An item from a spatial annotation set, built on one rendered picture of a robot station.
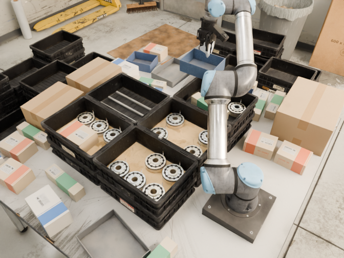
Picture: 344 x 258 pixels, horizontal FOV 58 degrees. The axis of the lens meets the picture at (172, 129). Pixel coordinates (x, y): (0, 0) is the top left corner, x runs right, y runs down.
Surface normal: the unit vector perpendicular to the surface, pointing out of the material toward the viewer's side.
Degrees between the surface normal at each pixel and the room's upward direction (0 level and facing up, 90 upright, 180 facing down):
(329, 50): 75
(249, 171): 10
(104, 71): 0
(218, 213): 4
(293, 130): 90
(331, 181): 0
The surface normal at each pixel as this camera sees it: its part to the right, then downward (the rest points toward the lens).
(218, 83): 0.03, -0.04
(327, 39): -0.54, 0.38
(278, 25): -0.45, 0.67
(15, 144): 0.00, -0.72
